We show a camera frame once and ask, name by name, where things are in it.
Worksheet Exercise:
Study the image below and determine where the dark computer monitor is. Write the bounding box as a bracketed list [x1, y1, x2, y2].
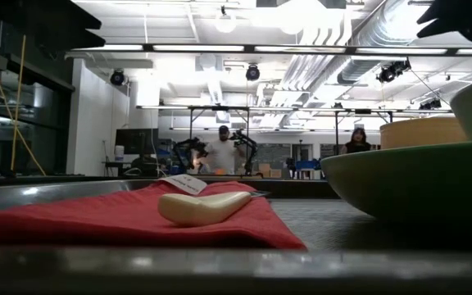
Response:
[115, 128, 160, 156]

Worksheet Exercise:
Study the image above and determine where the overhead light bar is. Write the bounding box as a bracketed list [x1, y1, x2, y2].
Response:
[71, 43, 472, 57]

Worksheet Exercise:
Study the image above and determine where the dark glass window partition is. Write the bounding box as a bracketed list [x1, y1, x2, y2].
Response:
[0, 40, 75, 177]

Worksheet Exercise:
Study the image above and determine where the person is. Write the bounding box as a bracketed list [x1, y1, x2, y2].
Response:
[344, 127, 373, 155]
[197, 125, 245, 175]

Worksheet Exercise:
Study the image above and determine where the orange cup with handle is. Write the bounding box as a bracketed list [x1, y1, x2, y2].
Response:
[379, 116, 469, 150]

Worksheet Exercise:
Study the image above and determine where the black background station frame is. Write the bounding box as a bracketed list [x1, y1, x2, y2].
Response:
[334, 108, 395, 144]
[188, 105, 250, 165]

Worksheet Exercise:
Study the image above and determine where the green plate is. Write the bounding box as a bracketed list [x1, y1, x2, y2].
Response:
[320, 139, 472, 225]

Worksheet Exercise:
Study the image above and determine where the cardboard box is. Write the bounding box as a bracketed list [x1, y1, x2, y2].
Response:
[259, 163, 282, 179]

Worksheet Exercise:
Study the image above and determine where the red cloth napkin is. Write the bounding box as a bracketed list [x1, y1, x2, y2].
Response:
[0, 174, 308, 252]

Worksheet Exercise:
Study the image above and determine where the yellow extension cable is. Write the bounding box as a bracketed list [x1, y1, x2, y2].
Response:
[0, 20, 48, 177]
[9, 34, 28, 175]

